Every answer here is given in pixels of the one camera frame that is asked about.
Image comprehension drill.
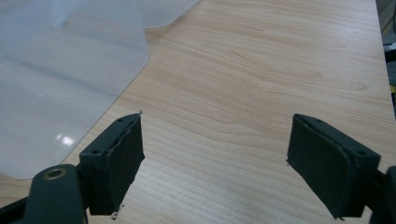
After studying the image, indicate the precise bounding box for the translucent white plastic mat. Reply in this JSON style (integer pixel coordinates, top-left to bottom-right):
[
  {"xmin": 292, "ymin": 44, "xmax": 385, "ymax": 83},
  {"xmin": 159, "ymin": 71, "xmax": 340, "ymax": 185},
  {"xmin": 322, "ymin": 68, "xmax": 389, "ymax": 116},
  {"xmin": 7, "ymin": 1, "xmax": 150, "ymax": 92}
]
[{"xmin": 0, "ymin": 0, "xmax": 200, "ymax": 180}]

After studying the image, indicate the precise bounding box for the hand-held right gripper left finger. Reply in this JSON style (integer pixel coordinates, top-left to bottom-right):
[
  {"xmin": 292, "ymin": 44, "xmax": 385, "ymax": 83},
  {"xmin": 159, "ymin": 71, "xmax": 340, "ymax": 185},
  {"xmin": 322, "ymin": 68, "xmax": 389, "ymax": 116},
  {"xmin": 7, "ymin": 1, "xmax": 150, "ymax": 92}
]
[{"xmin": 78, "ymin": 112, "xmax": 146, "ymax": 217}]

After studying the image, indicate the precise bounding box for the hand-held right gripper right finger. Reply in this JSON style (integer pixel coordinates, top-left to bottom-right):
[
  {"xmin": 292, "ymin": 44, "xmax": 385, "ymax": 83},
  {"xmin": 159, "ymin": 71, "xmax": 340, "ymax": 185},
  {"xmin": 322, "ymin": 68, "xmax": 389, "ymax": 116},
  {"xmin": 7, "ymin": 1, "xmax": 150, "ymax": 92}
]
[{"xmin": 286, "ymin": 113, "xmax": 382, "ymax": 220}]

